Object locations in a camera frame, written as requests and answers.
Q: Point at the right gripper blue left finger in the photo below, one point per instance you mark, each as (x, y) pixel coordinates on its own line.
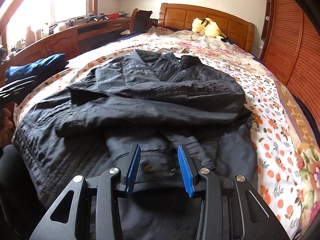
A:
(128, 166)

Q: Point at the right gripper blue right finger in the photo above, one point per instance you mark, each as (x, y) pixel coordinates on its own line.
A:
(189, 172)

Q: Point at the folded blue garment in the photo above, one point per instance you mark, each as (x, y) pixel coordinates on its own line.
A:
(42, 69)

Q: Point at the wooden desk cabinet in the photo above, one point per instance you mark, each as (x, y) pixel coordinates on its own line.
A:
(72, 42)

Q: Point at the orange print bed sheet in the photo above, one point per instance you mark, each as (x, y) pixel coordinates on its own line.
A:
(282, 179)

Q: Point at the yellow plush toy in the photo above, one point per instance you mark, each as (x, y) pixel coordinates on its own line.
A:
(208, 27)

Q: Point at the wooden wardrobe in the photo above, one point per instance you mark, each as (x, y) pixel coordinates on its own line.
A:
(292, 52)

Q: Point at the floral quilt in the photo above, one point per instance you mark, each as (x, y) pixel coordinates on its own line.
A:
(223, 50)

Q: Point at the black jacket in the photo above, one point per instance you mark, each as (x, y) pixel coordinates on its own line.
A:
(158, 101)

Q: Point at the wooden chair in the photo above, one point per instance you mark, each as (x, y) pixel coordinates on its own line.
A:
(139, 20)

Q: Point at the left hand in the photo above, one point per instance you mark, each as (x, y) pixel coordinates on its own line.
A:
(6, 126)

